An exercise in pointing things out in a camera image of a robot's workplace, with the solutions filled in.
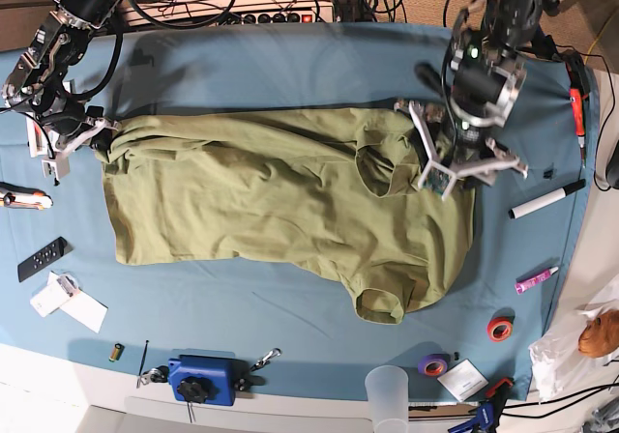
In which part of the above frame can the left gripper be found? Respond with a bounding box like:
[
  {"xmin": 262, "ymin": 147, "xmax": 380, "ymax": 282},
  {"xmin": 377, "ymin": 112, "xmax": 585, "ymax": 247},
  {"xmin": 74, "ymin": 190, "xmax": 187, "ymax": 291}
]
[{"xmin": 394, "ymin": 100, "xmax": 528, "ymax": 182}]

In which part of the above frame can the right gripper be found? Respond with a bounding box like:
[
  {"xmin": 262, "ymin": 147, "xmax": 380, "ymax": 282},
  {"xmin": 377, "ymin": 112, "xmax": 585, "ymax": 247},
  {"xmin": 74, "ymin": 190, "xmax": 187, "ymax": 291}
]
[{"xmin": 47, "ymin": 116, "xmax": 121, "ymax": 162}]

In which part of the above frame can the olive green t-shirt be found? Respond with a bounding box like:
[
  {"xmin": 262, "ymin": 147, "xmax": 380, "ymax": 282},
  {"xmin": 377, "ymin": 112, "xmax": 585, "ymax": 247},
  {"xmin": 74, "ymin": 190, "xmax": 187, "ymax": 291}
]
[{"xmin": 98, "ymin": 108, "xmax": 475, "ymax": 325}]

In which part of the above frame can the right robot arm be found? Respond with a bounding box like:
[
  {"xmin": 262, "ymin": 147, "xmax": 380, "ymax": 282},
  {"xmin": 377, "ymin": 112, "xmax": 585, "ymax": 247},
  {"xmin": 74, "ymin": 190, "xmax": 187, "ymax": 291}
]
[{"xmin": 2, "ymin": 0, "xmax": 123, "ymax": 159}]

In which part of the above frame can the white black marker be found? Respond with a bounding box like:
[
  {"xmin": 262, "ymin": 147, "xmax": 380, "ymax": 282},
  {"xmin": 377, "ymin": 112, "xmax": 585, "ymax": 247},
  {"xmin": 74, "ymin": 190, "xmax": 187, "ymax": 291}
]
[{"xmin": 508, "ymin": 179, "xmax": 586, "ymax": 219}]

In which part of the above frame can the orange white utility knife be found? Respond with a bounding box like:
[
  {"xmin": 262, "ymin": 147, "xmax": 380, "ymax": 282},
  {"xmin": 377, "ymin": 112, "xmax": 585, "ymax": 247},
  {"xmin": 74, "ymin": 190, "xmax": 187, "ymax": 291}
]
[{"xmin": 1, "ymin": 182, "xmax": 53, "ymax": 210}]

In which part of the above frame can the small black clip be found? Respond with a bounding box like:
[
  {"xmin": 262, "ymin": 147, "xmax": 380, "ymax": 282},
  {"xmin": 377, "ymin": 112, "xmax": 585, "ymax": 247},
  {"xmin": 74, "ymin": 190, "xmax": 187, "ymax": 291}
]
[{"xmin": 543, "ymin": 165, "xmax": 556, "ymax": 180}]

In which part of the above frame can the black remote control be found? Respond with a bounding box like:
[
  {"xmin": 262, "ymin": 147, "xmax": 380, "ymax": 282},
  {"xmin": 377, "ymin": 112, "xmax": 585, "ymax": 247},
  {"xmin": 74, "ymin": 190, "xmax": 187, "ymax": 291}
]
[{"xmin": 17, "ymin": 237, "xmax": 72, "ymax": 283}]

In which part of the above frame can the blue black clamp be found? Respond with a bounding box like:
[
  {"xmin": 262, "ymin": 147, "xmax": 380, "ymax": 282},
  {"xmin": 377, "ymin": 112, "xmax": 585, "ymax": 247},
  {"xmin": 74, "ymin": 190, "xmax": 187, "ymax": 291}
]
[{"xmin": 531, "ymin": 29, "xmax": 563, "ymax": 62}]

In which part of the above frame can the orange black screwdriver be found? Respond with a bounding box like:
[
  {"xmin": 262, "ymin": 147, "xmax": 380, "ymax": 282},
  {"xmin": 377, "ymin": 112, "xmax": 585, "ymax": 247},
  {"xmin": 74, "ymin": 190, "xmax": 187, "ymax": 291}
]
[{"xmin": 563, "ymin": 49, "xmax": 590, "ymax": 167}]

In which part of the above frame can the white card stack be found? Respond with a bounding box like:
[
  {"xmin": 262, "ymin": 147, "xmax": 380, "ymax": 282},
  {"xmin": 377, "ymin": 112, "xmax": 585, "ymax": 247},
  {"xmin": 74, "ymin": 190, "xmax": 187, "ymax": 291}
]
[{"xmin": 30, "ymin": 272, "xmax": 79, "ymax": 317}]

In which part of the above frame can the pink glue tube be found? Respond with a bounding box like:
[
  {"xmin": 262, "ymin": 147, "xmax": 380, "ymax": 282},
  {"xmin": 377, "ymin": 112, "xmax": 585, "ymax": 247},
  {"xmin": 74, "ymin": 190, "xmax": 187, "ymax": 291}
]
[{"xmin": 515, "ymin": 267, "xmax": 559, "ymax": 295}]

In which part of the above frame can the white paper sheet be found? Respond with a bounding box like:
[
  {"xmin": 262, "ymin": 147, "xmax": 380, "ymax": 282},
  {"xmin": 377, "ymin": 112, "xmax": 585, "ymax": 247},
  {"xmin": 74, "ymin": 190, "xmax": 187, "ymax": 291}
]
[{"xmin": 60, "ymin": 291, "xmax": 107, "ymax": 333}]

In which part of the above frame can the white power strip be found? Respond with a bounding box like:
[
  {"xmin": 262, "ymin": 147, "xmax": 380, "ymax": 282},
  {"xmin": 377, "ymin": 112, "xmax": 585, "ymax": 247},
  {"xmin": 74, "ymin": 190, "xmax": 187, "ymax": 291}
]
[{"xmin": 141, "ymin": 0, "xmax": 336, "ymax": 23}]

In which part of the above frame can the red tape roll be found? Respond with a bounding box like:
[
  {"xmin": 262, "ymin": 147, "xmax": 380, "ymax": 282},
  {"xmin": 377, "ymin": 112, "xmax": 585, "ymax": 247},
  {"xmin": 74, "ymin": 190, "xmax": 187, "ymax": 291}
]
[{"xmin": 486, "ymin": 316, "xmax": 513, "ymax": 342}]

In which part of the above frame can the black zip tie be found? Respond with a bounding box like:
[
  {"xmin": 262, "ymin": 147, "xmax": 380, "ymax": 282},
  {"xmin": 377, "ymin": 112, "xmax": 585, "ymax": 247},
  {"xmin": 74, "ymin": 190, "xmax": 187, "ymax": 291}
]
[{"xmin": 136, "ymin": 339, "xmax": 149, "ymax": 388}]

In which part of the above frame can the small green battery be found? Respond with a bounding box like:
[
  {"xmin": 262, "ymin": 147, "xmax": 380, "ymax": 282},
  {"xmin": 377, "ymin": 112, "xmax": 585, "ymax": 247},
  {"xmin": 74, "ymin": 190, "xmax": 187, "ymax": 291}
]
[{"xmin": 108, "ymin": 343, "xmax": 124, "ymax": 362}]

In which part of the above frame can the purple tape roll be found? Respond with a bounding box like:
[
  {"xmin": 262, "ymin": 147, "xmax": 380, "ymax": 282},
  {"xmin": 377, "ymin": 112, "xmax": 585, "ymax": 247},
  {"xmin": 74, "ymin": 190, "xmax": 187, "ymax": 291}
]
[{"xmin": 418, "ymin": 354, "xmax": 451, "ymax": 378}]

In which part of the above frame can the blue table cloth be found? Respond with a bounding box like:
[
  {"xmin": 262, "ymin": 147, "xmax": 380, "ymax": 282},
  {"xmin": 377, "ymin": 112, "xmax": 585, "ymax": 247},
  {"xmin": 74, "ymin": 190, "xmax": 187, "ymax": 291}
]
[{"xmin": 1, "ymin": 24, "xmax": 593, "ymax": 401}]

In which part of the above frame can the white paper card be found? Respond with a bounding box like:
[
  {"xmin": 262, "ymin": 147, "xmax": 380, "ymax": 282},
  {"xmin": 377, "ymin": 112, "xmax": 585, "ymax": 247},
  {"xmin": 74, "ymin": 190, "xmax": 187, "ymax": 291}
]
[{"xmin": 437, "ymin": 360, "xmax": 487, "ymax": 402}]

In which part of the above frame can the white plastic bag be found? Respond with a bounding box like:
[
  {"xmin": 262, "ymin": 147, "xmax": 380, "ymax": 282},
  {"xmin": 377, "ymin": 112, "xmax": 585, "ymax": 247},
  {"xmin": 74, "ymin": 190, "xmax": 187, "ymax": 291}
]
[{"xmin": 529, "ymin": 277, "xmax": 618, "ymax": 401}]

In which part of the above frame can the brown bread item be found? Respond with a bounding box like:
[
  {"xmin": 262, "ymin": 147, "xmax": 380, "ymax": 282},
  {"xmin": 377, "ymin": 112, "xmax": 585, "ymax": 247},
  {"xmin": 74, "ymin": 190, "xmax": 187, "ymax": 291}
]
[{"xmin": 578, "ymin": 310, "xmax": 619, "ymax": 359}]

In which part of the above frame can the clear plastic cup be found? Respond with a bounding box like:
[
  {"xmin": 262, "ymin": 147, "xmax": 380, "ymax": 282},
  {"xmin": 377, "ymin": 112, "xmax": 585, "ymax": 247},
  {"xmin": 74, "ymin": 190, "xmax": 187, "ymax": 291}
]
[{"xmin": 365, "ymin": 365, "xmax": 408, "ymax": 433}]

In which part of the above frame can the blue clamp block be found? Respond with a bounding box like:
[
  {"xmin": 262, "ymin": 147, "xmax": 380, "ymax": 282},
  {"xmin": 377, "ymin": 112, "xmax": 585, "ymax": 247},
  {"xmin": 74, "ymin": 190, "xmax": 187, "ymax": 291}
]
[{"xmin": 167, "ymin": 355, "xmax": 236, "ymax": 407}]

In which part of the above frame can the silver carabiner clip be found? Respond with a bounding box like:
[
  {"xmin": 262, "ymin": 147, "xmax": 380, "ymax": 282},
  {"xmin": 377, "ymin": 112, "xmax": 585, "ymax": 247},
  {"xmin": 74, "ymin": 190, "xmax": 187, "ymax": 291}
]
[{"xmin": 250, "ymin": 348, "xmax": 281, "ymax": 372}]

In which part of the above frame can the blue bar clamp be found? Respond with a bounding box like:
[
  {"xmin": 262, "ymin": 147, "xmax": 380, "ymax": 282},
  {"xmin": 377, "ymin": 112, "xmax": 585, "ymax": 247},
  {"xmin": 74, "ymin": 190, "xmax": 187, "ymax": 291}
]
[{"xmin": 448, "ymin": 378, "xmax": 514, "ymax": 433}]

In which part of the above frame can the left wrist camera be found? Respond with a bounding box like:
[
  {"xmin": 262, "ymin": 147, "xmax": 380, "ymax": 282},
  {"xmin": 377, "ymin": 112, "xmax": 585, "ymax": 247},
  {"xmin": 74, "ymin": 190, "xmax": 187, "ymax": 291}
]
[{"xmin": 417, "ymin": 160, "xmax": 457, "ymax": 201}]

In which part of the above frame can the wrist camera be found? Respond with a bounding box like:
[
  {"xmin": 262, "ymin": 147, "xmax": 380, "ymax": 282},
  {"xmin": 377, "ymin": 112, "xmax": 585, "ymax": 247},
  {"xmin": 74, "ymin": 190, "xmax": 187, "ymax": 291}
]
[
  {"xmin": 417, "ymin": 160, "xmax": 457, "ymax": 201},
  {"xmin": 41, "ymin": 157, "xmax": 70, "ymax": 180}
]

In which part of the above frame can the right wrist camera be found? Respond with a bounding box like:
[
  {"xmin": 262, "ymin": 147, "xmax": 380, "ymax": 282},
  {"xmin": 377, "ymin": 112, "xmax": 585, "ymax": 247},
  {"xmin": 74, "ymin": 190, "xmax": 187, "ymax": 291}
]
[{"xmin": 41, "ymin": 157, "xmax": 70, "ymax": 180}]

